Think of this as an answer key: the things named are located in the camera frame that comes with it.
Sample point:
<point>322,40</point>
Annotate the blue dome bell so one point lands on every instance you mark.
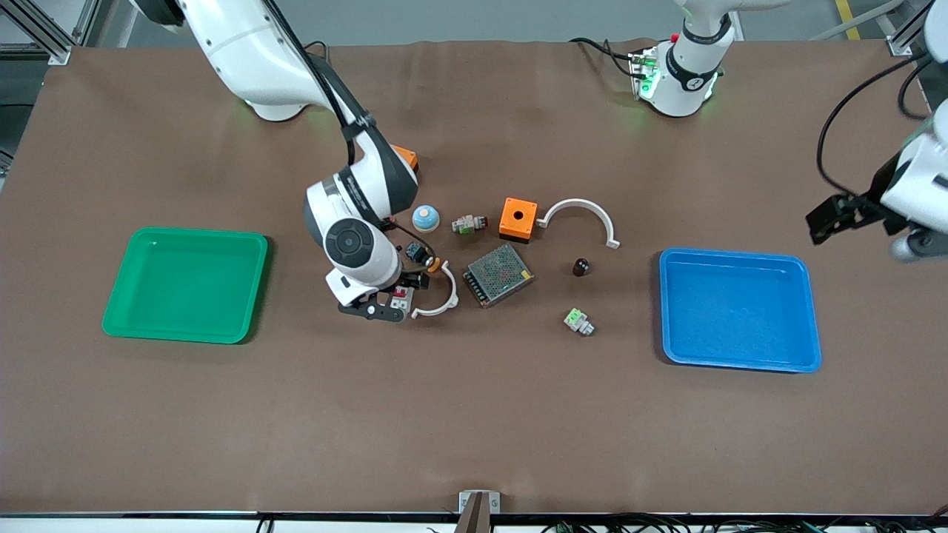
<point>426,218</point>

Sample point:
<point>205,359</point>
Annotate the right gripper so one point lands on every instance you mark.
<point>412,282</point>

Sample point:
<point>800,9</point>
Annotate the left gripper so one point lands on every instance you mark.
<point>871,198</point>

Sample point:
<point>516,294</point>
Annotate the small black capacitor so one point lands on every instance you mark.
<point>581,266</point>

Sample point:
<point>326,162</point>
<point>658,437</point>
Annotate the metal mesh power supply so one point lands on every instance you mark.
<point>498,275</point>

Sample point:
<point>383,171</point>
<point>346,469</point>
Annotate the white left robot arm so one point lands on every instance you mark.
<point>692,66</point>

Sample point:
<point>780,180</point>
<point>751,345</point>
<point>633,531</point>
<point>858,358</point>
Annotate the green plastic tray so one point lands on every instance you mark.
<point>185,285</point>

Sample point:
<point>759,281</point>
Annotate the aluminium frame profile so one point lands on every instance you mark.
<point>900,33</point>
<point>37,29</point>

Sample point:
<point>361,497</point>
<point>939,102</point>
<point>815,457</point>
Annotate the grey green connector block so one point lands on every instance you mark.
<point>468,223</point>

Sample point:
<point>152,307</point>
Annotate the yellow black push button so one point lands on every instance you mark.
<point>418,253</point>

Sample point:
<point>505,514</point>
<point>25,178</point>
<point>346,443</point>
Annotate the plain orange box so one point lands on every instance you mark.
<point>406,157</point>

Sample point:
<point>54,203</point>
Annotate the blue plastic tray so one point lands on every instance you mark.
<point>740,311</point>

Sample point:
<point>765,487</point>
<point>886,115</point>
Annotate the metal table edge bracket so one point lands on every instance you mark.
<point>478,507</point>

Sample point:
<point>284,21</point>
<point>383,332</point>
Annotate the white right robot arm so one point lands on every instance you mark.
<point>244,52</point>

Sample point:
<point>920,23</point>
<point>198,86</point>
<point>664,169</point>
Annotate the white red circuit breaker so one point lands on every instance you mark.
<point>402,297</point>

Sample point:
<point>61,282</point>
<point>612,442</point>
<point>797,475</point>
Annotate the green white pushbutton switch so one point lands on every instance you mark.
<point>578,321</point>

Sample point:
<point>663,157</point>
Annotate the orange box with round hole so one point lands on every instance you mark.
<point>511,222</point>

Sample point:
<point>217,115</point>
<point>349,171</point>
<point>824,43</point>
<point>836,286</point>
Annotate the brown table mat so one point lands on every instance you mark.
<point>474,414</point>

